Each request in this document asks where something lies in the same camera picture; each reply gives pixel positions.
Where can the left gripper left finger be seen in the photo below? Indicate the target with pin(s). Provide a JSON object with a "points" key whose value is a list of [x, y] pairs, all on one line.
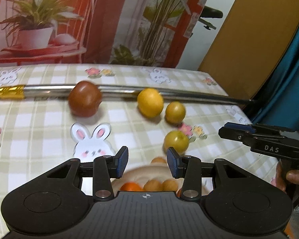
{"points": [[106, 168]]}

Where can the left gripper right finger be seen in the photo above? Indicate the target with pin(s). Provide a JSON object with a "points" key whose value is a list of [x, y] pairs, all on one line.
{"points": [[188, 168]]}

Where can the brown longan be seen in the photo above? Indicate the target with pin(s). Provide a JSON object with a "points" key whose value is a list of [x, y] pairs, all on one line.
{"points": [[153, 186], [158, 160], [170, 185]]}

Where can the green plum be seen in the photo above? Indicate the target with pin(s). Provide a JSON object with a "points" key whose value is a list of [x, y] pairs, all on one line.
{"points": [[175, 112], [177, 140]]}

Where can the dark red apple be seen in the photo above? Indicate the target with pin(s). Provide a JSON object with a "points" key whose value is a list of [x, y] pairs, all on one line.
{"points": [[84, 99]]}

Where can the person right hand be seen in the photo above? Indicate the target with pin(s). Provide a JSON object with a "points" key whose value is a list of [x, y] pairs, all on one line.
{"points": [[287, 178]]}

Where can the beige plate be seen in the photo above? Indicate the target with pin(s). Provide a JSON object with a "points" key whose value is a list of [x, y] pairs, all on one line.
{"points": [[141, 175]]}

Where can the teal curtain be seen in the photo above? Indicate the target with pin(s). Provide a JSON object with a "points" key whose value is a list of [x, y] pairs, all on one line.
{"points": [[278, 98]]}

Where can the yellow lemon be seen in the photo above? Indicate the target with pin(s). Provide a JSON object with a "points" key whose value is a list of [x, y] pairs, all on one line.
{"points": [[150, 103]]}

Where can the checkered bunny tablecloth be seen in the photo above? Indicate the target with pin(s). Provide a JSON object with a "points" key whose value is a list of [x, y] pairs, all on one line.
{"points": [[35, 136]]}

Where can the wooden door panel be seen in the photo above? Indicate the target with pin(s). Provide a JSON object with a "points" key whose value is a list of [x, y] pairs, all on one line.
{"points": [[250, 44]]}

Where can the long metal back scratcher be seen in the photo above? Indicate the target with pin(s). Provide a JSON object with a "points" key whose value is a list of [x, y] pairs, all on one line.
{"points": [[19, 92]]}

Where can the printed room backdrop poster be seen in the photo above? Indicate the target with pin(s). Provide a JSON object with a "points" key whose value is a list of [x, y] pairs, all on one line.
{"points": [[124, 32]]}

